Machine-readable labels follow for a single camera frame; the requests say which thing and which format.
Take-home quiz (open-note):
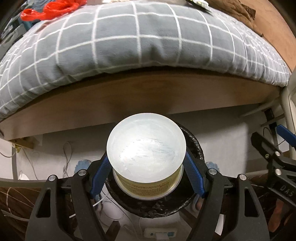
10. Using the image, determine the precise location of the white power strip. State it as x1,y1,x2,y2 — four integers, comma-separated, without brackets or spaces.
143,227,178,240

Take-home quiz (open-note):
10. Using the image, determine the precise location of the yellow instant noodle cup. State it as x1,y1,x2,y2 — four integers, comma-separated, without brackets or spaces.
106,112,187,200

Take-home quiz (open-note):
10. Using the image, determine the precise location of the black foil pouch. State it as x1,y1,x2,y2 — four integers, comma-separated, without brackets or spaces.
186,0,211,13

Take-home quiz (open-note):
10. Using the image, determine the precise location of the grey checked bed sheet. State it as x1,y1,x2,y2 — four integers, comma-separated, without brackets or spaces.
1,1,291,120

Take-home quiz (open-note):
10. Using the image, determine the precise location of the wooden headboard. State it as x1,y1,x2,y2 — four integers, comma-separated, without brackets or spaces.
241,0,295,71

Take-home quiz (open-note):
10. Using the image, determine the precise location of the black trash bin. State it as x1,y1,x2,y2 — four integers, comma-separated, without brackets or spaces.
104,122,206,219

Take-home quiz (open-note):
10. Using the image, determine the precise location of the red plastic bag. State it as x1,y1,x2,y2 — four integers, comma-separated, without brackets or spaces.
21,0,87,22

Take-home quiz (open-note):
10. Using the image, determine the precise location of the blue slipper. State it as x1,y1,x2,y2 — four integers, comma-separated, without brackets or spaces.
74,159,91,174

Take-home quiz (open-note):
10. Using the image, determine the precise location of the brown fleece jacket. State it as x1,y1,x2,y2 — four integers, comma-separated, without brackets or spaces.
207,0,263,37

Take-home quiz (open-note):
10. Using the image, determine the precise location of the wooden bed frame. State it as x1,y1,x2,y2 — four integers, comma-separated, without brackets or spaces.
1,67,280,141

